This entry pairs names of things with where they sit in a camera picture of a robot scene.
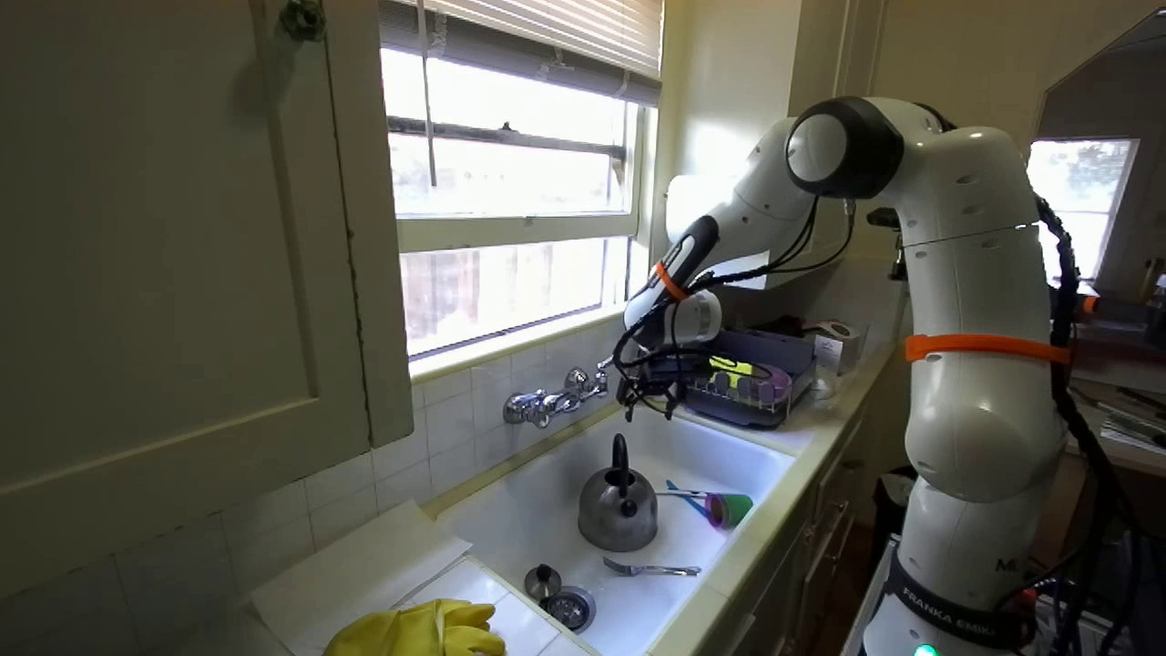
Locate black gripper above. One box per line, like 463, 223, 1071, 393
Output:
600, 343, 687, 420

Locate chrome wall faucet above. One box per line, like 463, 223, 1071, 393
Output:
499, 359, 614, 432

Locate steel kettle with black handle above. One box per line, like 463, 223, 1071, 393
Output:
574, 432, 658, 555

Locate white enamel sink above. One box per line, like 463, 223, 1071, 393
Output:
435, 411, 797, 656

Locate steel sink drain strainer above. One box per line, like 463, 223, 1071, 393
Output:
544, 582, 596, 635

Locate yellow sponge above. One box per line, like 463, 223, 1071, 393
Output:
708, 350, 759, 393

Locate blue plastic utensil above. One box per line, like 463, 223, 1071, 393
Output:
662, 479, 723, 513

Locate dish drying rack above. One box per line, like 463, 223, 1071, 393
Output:
678, 325, 821, 432

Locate green cup with purple rim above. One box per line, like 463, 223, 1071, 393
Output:
704, 489, 759, 534

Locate steel fork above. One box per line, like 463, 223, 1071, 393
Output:
600, 555, 708, 582

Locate steel drain stopper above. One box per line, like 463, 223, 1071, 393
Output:
521, 563, 563, 607

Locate large kitchen window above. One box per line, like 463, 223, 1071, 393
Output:
374, 0, 672, 367

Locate cream lower cabinet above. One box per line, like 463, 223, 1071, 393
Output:
724, 411, 889, 656

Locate yellow rubber gloves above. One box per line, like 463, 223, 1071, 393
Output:
322, 593, 509, 656

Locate small bright window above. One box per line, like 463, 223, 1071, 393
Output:
1023, 135, 1144, 286

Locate orange cable strap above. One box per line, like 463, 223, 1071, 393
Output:
902, 332, 1076, 367
647, 258, 692, 308

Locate cream wall cabinet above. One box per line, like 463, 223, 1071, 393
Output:
0, 0, 415, 598

